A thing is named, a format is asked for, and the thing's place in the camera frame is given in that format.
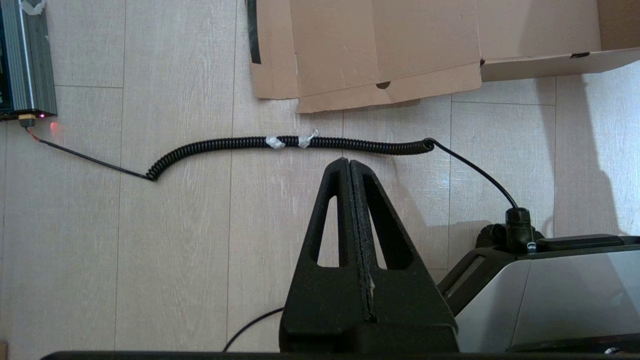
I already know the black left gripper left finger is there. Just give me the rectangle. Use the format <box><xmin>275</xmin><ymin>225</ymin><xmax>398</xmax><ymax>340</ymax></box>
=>
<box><xmin>278</xmin><ymin>157</ymin><xmax>375</xmax><ymax>353</ymax></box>

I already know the thin black cable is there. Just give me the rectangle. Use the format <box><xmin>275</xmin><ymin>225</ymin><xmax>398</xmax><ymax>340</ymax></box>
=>
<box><xmin>222</xmin><ymin>307</ymin><xmax>286</xmax><ymax>352</ymax></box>

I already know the black coiled cable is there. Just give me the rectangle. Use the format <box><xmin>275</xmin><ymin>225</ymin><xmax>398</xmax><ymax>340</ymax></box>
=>
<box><xmin>19</xmin><ymin>114</ymin><xmax>537</xmax><ymax>252</ymax></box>

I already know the brown cardboard shoe box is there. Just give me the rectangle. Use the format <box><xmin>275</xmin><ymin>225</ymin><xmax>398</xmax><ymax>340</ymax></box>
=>
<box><xmin>247</xmin><ymin>0</ymin><xmax>640</xmax><ymax>114</ymax></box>

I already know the grey power inverter box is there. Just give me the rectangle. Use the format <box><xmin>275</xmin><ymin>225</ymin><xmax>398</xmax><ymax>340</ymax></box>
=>
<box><xmin>0</xmin><ymin>0</ymin><xmax>57</xmax><ymax>121</ymax></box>

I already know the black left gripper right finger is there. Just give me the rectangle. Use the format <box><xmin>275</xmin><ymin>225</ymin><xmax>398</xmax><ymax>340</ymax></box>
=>
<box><xmin>349</xmin><ymin>160</ymin><xmax>459</xmax><ymax>353</ymax></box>

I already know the robot base chassis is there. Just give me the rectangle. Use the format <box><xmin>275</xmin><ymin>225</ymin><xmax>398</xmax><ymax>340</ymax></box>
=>
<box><xmin>437</xmin><ymin>225</ymin><xmax>640</xmax><ymax>354</ymax></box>

